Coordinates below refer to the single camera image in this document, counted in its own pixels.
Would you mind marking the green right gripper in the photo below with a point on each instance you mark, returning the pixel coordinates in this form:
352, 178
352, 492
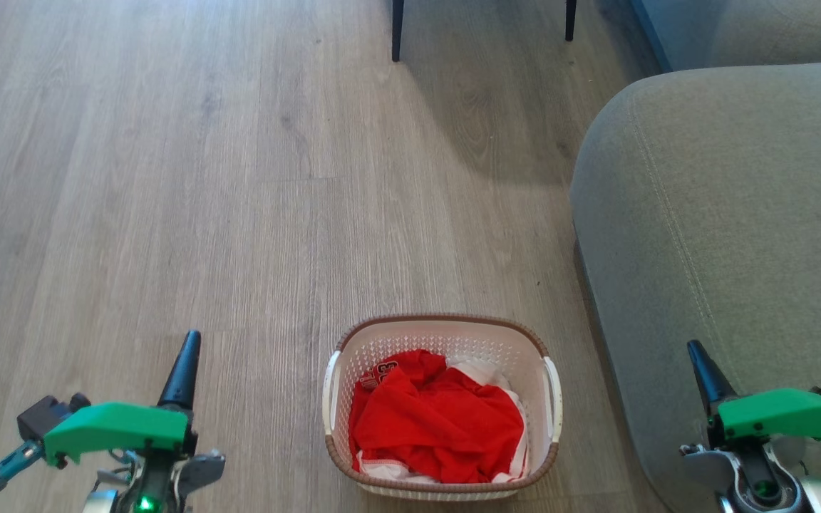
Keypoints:
781, 413

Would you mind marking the red garment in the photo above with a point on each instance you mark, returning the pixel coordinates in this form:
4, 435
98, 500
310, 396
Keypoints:
439, 420

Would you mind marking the beige fabric sofa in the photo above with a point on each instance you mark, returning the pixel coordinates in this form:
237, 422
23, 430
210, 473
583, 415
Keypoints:
724, 214

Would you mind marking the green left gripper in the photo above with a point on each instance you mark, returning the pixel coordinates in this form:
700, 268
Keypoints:
118, 427

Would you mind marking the white woven plastic laundry basket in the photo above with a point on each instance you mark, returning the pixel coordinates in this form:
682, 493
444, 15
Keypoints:
446, 338

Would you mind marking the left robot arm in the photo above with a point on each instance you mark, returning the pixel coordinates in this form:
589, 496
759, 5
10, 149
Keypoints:
161, 484

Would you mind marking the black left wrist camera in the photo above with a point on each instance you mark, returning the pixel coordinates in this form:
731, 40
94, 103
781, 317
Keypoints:
43, 417

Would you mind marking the grey blue upholstered seat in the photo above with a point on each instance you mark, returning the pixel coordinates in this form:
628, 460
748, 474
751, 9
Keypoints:
760, 28

